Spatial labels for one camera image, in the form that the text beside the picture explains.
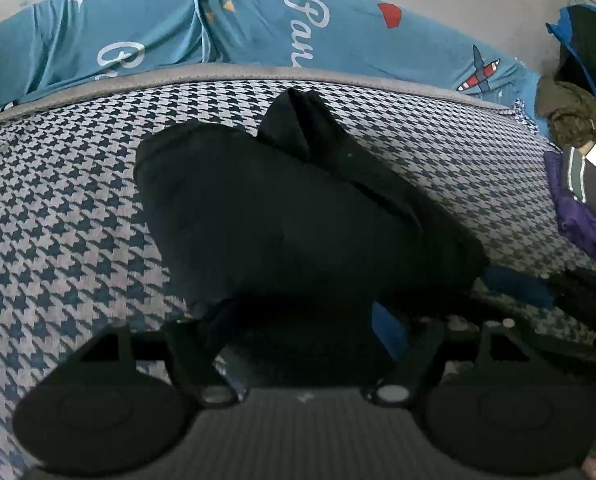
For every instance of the purple cloth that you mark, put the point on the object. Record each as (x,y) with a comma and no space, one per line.
(578,225)

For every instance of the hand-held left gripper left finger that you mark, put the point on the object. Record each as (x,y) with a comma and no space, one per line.
(187,360)

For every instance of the black red-print t-shirt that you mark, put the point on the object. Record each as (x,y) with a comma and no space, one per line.
(278,220)

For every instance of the dark cloth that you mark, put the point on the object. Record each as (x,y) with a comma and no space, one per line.
(595,45)

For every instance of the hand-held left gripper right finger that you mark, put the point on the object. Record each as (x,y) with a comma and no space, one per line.
(388,330)

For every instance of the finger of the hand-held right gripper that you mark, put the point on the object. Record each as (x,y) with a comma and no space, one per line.
(518,285)
(568,345)

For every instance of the olive cloth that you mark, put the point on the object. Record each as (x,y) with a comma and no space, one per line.
(565,110)

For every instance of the long blue printed bed bumper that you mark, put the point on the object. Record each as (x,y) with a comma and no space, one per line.
(177,25)

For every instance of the striped dark garment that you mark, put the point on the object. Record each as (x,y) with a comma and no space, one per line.
(585,185)

